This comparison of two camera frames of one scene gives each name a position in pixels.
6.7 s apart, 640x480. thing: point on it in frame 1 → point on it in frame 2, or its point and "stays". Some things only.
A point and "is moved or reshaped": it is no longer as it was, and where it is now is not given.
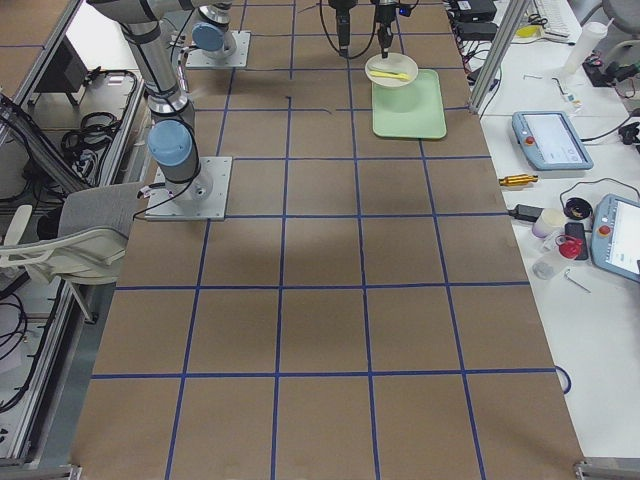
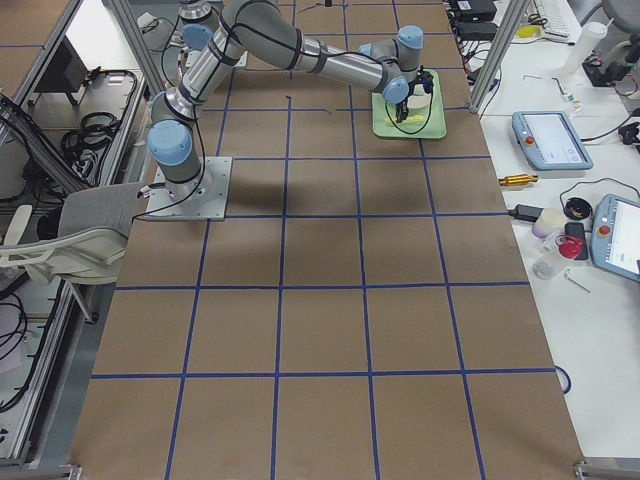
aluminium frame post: x=519 y=8 stays
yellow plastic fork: x=389 y=74 is moved or reshaped
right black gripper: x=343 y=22 → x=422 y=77
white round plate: x=396 y=63 is moved or reshaped
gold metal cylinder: x=516 y=180 stays
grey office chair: x=91 y=239 stays
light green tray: x=413 y=110 stays
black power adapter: x=524 y=212 stays
